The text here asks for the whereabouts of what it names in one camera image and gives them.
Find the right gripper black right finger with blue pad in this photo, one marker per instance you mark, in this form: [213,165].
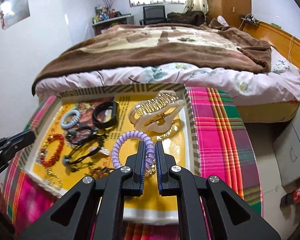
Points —
[207,207]

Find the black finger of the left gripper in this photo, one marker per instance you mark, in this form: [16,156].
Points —
[9,146]

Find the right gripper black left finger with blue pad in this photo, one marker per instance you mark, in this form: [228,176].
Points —
[93,208]

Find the pearl gold hair claw clip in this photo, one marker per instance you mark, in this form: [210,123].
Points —
[156,114]

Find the pink plaid tablecloth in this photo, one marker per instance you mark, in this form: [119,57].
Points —
[224,148]

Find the patterned cardboard tray yellow liner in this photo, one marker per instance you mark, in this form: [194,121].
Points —
[31,194]

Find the cola bottle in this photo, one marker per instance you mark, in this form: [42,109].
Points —
[290,198]

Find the grey drawer cabinet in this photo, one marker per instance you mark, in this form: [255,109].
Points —
[287,151]

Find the bed with floral sheet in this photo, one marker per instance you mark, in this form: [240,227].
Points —
[265,97]

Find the red hanging ornament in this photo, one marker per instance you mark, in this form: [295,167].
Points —
[2,20]

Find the brown fleece blanket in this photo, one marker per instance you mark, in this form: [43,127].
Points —
[126,45]

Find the cluttered desk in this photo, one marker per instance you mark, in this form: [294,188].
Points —
[106,18]

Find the wooden headboard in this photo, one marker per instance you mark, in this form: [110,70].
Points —
[286,44]

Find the black office chair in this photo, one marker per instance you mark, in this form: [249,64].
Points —
[153,14]

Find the wooden wardrobe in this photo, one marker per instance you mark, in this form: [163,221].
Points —
[227,0]

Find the silver wall panel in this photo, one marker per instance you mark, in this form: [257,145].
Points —
[15,11]

